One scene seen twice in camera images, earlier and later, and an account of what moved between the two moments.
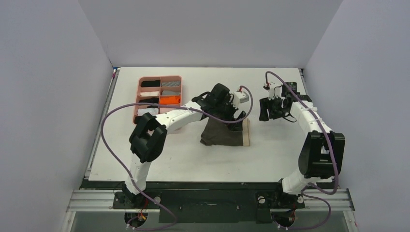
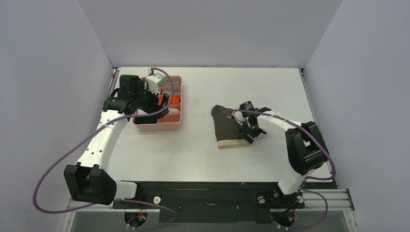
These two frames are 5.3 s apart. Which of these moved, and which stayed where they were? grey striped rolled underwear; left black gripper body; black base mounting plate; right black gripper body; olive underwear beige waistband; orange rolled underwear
Moved: olive underwear beige waistband; left black gripper body; right black gripper body
Stayed: grey striped rolled underwear; black base mounting plate; orange rolled underwear
